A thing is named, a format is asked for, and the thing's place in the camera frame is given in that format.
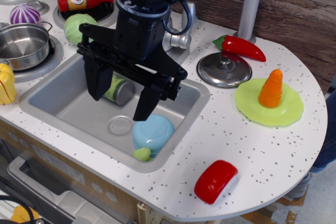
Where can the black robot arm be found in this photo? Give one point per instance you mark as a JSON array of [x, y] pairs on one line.
[[152, 8]]

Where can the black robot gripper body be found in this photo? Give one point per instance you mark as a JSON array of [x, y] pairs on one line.
[[134, 49]]

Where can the light green plastic plate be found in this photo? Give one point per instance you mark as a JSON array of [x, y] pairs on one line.
[[288, 111]]

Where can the light blue plastic bowl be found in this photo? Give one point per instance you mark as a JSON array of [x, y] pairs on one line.
[[153, 133]]

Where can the back right stove burner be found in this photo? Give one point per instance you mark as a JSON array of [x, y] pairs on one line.
[[104, 14]]

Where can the yellow object at bottom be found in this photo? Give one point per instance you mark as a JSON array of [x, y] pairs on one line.
[[20, 215]]

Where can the green labelled toy can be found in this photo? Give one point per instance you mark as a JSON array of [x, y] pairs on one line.
[[120, 91]]

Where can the front stove burner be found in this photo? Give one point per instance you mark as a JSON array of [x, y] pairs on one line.
[[50, 63]]

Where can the green toy cabbage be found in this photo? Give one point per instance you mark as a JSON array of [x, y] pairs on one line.
[[71, 27]]

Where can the grey toy sink basin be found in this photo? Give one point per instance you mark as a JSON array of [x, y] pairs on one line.
[[62, 100]]

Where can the red toy ketchup bottle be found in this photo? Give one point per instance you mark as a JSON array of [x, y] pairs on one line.
[[72, 5]]

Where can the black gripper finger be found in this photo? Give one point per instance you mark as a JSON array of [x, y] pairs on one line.
[[98, 77], [149, 98]]

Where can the orange toy carrot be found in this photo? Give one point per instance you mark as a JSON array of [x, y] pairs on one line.
[[271, 92]]

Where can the grey vertical pole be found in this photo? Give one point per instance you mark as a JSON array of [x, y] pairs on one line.
[[247, 20]]

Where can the red toy chili pepper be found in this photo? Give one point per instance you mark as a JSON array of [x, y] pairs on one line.
[[239, 46]]

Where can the silver toy faucet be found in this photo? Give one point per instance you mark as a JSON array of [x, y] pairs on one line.
[[177, 47]]

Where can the oven door handle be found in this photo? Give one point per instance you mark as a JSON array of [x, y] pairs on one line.
[[52, 192]]

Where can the yellow toy bell pepper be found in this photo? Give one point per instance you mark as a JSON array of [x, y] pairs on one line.
[[8, 90]]

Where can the silver pot lid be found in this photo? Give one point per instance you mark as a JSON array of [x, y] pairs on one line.
[[224, 70]]

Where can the small green toy vegetable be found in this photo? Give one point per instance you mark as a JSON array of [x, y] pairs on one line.
[[142, 154]]

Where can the purple toy onion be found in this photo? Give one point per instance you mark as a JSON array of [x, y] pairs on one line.
[[24, 13]]

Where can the red and white toy cheese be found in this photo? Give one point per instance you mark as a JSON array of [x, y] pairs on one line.
[[212, 182]]

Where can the silver metal pot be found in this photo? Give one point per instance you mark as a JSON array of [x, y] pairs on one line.
[[24, 46]]

